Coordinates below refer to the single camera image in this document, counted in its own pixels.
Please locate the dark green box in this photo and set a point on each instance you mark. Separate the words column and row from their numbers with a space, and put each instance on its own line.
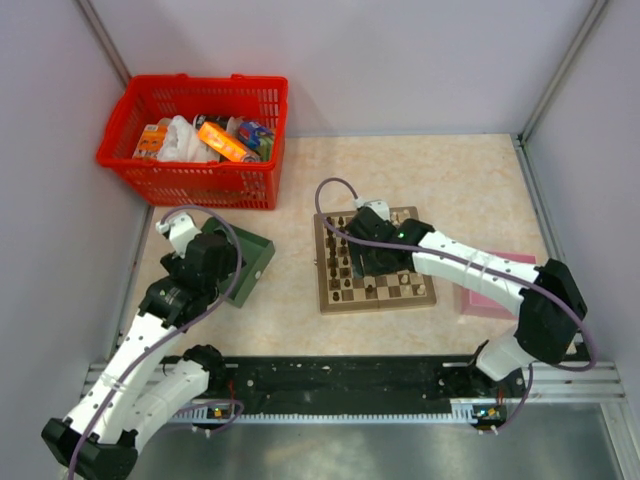
column 257, row 252

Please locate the white plastic bag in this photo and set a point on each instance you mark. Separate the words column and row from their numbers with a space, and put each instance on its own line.
column 182, row 144

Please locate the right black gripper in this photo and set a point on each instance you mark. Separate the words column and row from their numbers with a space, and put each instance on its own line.
column 362, row 266

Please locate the grey cable duct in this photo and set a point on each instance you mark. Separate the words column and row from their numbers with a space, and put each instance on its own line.
column 456, row 413

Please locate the wooden chess board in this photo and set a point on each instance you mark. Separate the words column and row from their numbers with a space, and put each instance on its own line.
column 341, row 291

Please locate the pink plastic box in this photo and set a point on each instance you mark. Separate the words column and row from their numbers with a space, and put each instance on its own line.
column 471, row 303

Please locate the orange snack box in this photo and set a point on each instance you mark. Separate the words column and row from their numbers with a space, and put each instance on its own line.
column 223, row 143

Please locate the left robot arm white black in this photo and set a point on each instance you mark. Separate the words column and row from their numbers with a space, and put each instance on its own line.
column 103, row 435

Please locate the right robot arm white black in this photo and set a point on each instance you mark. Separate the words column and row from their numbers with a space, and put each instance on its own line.
column 545, row 299

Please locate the blue red package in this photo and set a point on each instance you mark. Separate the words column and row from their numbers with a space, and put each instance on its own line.
column 254, row 135

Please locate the red plastic basket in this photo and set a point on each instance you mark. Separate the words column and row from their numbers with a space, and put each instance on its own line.
column 156, row 99

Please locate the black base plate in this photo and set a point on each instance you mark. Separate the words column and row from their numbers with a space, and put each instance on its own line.
column 356, row 385

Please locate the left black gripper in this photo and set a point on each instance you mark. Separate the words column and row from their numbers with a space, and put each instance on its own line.
column 230, row 262

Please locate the aluminium frame rail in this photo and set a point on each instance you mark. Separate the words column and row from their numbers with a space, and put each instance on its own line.
column 600, row 384

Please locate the orange carton in basket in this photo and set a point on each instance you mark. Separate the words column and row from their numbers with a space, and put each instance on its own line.
column 150, row 142

